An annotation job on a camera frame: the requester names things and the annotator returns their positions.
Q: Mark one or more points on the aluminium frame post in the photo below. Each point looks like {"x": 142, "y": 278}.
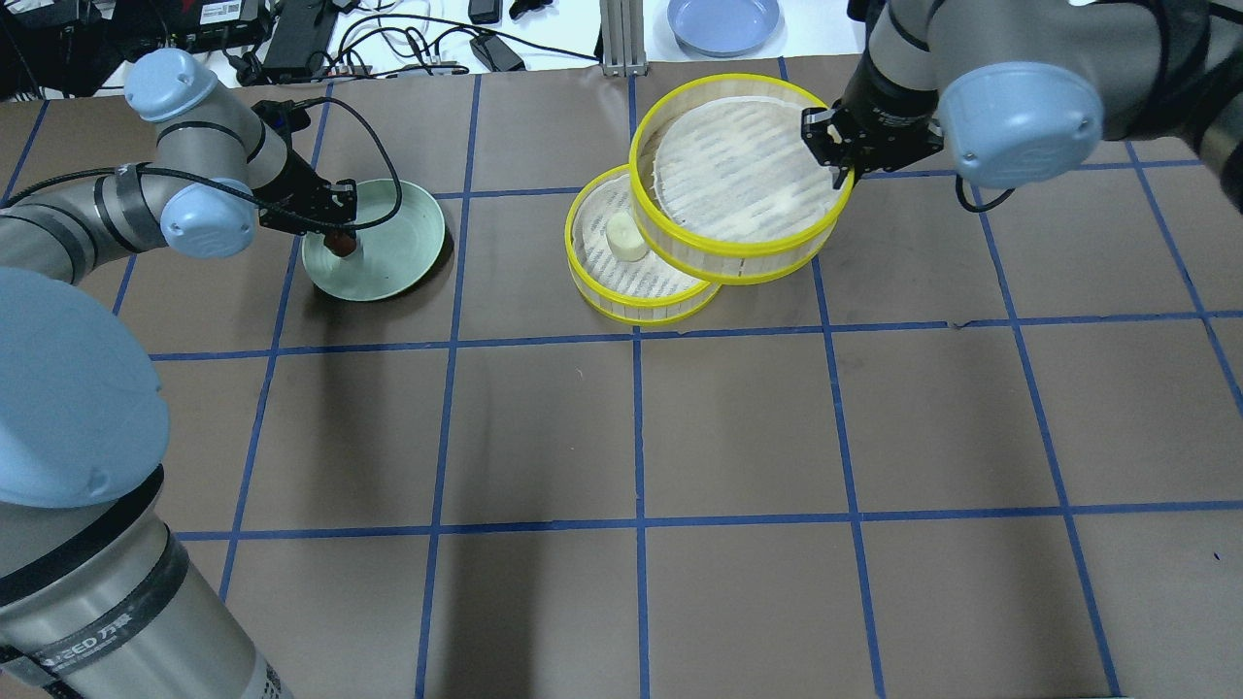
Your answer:
{"x": 622, "y": 34}

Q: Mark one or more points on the brown bun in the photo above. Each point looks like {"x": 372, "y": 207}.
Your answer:
{"x": 342, "y": 243}

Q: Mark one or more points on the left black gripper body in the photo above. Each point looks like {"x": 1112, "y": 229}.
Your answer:
{"x": 300, "y": 183}

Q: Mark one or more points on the green plate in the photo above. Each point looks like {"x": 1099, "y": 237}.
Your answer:
{"x": 388, "y": 258}

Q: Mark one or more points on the white steamer cloth liner upper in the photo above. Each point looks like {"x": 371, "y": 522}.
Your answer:
{"x": 735, "y": 171}

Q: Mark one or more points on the white steamed bun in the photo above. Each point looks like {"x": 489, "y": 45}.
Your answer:
{"x": 624, "y": 239}

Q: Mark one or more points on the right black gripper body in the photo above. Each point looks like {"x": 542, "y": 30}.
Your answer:
{"x": 882, "y": 109}

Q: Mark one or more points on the yellow steamer basket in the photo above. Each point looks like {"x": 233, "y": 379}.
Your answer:
{"x": 712, "y": 261}
{"x": 630, "y": 310}

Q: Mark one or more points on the black laptop charger brick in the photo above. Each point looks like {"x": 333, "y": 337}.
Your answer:
{"x": 298, "y": 46}

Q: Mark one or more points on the black power adapter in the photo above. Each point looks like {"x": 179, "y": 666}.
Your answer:
{"x": 495, "y": 55}

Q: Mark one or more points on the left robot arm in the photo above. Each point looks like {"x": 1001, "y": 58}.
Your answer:
{"x": 101, "y": 597}

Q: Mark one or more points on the blue plate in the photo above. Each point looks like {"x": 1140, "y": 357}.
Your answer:
{"x": 723, "y": 28}

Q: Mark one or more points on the white steamer cloth liner lower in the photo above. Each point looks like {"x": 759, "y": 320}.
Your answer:
{"x": 648, "y": 277}

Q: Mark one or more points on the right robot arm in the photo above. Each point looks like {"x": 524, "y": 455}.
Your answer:
{"x": 1019, "y": 92}

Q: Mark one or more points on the white steamer cloth liner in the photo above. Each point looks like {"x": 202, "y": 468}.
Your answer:
{"x": 648, "y": 277}
{"x": 735, "y": 171}

